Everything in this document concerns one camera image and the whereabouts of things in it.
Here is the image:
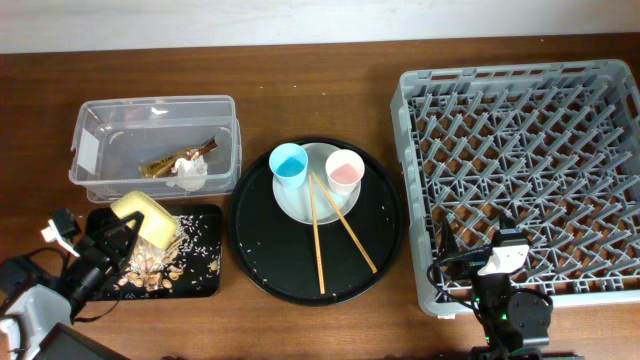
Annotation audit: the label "round black serving tray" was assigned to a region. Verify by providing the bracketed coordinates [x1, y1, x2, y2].
[228, 149, 405, 306]

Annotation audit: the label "clear plastic bin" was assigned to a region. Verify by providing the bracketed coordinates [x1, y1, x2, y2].
[69, 95, 242, 203]

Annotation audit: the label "blue plastic cup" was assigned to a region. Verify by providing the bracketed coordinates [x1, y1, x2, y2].
[269, 143, 309, 189]

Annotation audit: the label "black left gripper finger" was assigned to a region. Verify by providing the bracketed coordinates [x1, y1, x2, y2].
[89, 208, 118, 245]
[107, 211, 144, 265]

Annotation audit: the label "white tissue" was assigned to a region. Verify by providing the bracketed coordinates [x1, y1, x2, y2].
[166, 157, 208, 192]

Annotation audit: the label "peanut shell food scraps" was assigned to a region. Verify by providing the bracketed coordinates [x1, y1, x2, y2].
[115, 214, 221, 294]

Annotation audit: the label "yellow bowl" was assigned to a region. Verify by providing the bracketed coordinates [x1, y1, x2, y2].
[110, 190, 178, 250]

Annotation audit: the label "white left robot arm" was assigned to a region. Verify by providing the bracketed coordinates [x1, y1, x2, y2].
[1, 209, 144, 359]

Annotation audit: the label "right wooden chopstick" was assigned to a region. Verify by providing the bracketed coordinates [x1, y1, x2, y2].
[311, 172, 378, 274]

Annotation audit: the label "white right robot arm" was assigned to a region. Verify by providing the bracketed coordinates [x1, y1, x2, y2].
[427, 214, 554, 359]

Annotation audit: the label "wooden chopstick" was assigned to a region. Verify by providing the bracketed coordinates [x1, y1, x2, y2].
[311, 172, 378, 274]
[308, 175, 326, 295]

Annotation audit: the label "gold snack wrapper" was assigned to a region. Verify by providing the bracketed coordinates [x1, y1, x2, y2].
[139, 137, 217, 178]

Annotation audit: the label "pink plastic cup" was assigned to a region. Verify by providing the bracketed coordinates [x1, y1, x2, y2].
[325, 149, 365, 195]

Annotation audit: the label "light grey plate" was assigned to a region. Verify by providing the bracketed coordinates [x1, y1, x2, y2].
[272, 142, 361, 225]

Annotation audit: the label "grey dishwasher rack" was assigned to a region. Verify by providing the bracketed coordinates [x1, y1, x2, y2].
[390, 59, 639, 317]

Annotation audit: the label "black rectangular tray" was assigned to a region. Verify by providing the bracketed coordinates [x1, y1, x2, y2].
[82, 203, 223, 301]

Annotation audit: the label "left wooden chopstick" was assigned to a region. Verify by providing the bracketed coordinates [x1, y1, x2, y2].
[308, 175, 326, 295]

